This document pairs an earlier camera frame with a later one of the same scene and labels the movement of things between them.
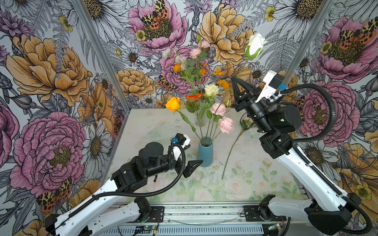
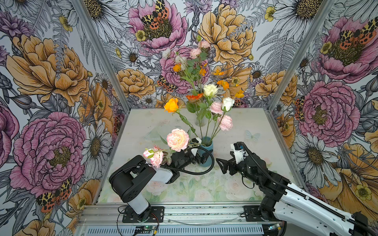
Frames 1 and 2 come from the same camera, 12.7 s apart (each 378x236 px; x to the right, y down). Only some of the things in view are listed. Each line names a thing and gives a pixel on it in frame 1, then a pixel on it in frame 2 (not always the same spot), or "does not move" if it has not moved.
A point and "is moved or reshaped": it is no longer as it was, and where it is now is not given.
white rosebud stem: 254,48 -> 227,104
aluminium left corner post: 85,14 does not move
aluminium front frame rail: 207,219 does not move
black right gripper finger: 235,88 -> 233,169
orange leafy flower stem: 193,106 does not move
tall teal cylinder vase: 205,151 does not move
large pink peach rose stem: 246,124 is moved or reshaped
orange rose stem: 173,103 does not move
